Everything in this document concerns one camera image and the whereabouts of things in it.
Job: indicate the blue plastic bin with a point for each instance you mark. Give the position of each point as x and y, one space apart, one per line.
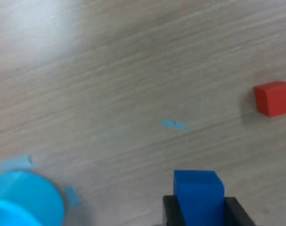
22 200

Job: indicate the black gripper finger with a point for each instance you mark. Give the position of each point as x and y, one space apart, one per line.
237 214
172 212

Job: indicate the blue cube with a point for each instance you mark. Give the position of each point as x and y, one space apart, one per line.
197 193

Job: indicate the blue tape piece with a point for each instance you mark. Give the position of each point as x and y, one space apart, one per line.
72 195
15 162

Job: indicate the red cube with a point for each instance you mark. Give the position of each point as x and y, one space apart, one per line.
274 99

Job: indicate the small blue tape mark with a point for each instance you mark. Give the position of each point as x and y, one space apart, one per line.
173 124

